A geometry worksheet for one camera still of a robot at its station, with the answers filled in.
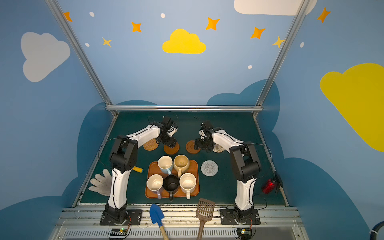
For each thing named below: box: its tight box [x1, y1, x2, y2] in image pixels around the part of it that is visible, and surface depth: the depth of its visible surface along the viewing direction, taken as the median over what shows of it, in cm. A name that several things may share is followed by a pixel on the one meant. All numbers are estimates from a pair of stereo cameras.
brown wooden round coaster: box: [185, 140, 201, 155], surface depth 103 cm
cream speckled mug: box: [173, 154, 190, 178], surface depth 87 cm
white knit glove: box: [88, 169, 113, 197], surface depth 86 cm
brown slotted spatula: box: [195, 198, 215, 240], surface depth 76 cm
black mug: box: [163, 174, 180, 202], surface depth 80 cm
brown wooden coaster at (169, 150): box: [163, 142, 180, 155], surface depth 102 cm
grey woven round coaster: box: [200, 160, 219, 177], surface depth 93 cm
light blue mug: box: [157, 155, 173, 175], surface depth 86 cm
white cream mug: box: [179, 172, 197, 200], surface depth 80 cm
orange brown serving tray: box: [145, 154, 200, 201], surface depth 84 cm
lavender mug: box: [146, 174, 164, 200], surface depth 82 cm
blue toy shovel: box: [149, 204, 169, 240], surface depth 77 cm
